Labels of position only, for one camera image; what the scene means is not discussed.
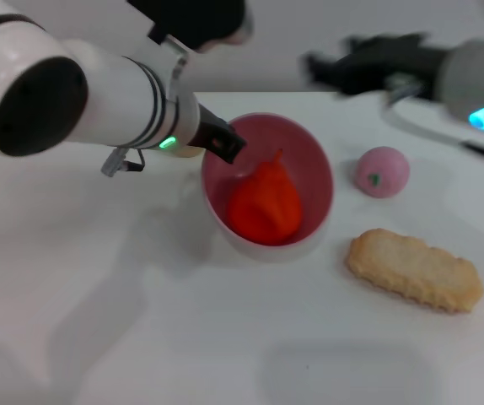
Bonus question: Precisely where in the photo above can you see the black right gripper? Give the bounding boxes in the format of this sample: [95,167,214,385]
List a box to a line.
[299,33,452,97]

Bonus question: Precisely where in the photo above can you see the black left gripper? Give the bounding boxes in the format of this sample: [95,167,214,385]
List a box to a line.
[190,102,249,165]

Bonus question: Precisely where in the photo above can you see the orange toy fruit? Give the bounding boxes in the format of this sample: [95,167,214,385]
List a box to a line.
[226,148,304,247]

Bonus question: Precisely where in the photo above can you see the pink plastic bowl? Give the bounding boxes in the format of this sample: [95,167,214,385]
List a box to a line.
[201,111,336,263]

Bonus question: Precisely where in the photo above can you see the beige round bun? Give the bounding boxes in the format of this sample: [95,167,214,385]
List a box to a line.
[162,142,206,160]

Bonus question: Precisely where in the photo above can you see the pink toy peach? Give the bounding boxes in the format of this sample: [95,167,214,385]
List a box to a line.
[354,145,411,198]

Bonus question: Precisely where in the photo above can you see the long golden toast bread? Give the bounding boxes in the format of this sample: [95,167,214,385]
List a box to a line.
[343,227,484,315]

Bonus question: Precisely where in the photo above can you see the right arm cable with plug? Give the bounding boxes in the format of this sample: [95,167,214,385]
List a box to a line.
[382,74,484,165]

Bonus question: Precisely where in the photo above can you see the arm cable with plug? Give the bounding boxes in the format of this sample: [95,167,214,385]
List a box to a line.
[382,74,484,165]
[99,145,147,179]

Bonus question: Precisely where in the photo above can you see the left arm cable with plug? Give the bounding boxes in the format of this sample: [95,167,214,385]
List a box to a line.
[99,145,147,179]

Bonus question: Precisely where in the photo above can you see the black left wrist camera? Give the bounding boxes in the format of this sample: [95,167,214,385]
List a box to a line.
[126,0,255,52]

